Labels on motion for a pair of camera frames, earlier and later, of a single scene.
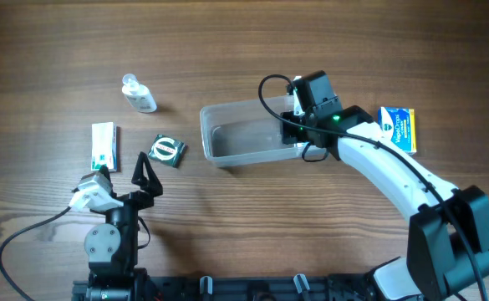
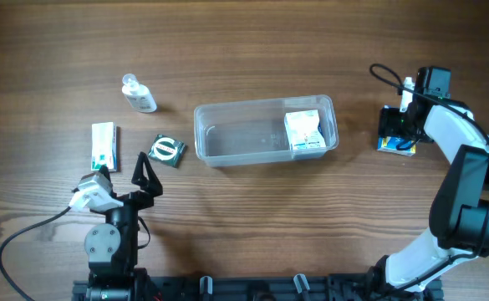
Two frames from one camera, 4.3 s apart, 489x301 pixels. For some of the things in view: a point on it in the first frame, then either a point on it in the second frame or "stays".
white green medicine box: (104, 145) stays
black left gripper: (128, 197) stays
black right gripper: (288, 134) → (387, 124)
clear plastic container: (250, 133) stays
